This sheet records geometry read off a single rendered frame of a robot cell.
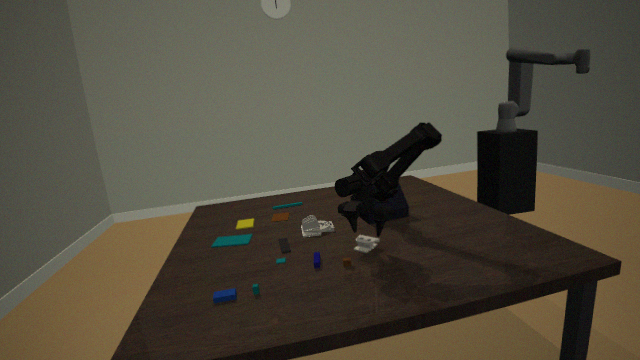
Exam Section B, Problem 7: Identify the yellow flat plate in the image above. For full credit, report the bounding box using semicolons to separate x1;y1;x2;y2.
236;218;254;230

